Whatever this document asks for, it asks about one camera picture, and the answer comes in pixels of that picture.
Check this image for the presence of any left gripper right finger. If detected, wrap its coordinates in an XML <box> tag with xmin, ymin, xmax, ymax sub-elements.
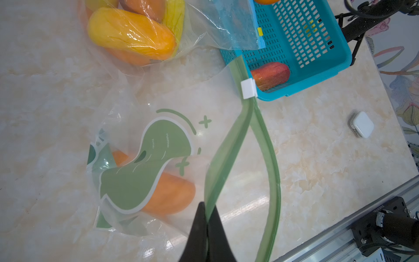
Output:
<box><xmin>207</xmin><ymin>207</ymin><xmax>237</xmax><ymax>262</ymax></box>

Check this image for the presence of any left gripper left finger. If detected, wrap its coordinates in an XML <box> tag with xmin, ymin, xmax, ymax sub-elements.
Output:
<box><xmin>179</xmin><ymin>202</ymin><xmax>207</xmax><ymax>262</ymax></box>

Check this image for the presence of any clear green-zip bag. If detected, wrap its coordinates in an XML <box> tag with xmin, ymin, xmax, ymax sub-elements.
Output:
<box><xmin>86</xmin><ymin>57</ymin><xmax>281</xmax><ymax>262</ymax></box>

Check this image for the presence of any white zipper slider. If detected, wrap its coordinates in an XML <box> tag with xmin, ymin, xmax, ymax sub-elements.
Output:
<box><xmin>241</xmin><ymin>78</ymin><xmax>258</xmax><ymax>99</ymax></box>

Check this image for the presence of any red mango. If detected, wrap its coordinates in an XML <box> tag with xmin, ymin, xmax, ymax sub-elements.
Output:
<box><xmin>251</xmin><ymin>62</ymin><xmax>291</xmax><ymax>91</ymax></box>

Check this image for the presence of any clear blue-zip bag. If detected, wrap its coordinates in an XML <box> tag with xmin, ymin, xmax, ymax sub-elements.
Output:
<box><xmin>76</xmin><ymin>1</ymin><xmax>265</xmax><ymax>76</ymax></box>

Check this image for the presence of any teal plastic basket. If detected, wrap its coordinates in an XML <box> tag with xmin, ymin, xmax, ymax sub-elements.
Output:
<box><xmin>221</xmin><ymin>1</ymin><xmax>352</xmax><ymax>102</ymax></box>

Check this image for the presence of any yellow-green mango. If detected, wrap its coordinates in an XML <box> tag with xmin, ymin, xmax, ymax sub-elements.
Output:
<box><xmin>162</xmin><ymin>0</ymin><xmax>185</xmax><ymax>45</ymax></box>

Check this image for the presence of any large orange mango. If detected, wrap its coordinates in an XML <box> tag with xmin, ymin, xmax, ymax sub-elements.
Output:
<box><xmin>120</xmin><ymin>0</ymin><xmax>166</xmax><ymax>22</ymax></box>

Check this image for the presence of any white small puck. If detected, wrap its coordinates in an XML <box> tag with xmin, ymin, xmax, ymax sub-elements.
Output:
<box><xmin>348</xmin><ymin>111</ymin><xmax>375</xmax><ymax>139</ymax></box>

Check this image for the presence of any black microphone on stand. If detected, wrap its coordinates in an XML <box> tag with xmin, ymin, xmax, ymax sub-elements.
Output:
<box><xmin>335</xmin><ymin>0</ymin><xmax>419</xmax><ymax>65</ymax></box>

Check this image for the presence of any aluminium front rail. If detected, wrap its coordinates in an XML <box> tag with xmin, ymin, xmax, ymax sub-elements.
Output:
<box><xmin>275</xmin><ymin>176</ymin><xmax>419</xmax><ymax>262</ymax></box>

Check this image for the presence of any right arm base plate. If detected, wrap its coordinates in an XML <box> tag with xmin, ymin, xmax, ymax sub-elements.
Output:
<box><xmin>351</xmin><ymin>196</ymin><xmax>419</xmax><ymax>257</ymax></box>

